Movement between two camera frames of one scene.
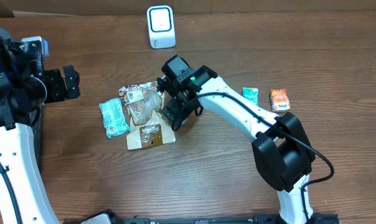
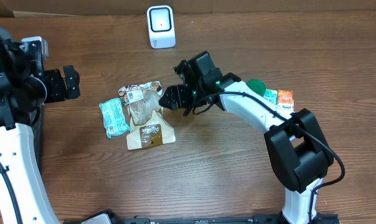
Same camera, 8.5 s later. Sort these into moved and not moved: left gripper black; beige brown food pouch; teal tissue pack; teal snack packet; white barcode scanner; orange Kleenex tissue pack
Moved: orange Kleenex tissue pack; teal tissue pack
Not moved: teal snack packet; white barcode scanner; left gripper black; beige brown food pouch
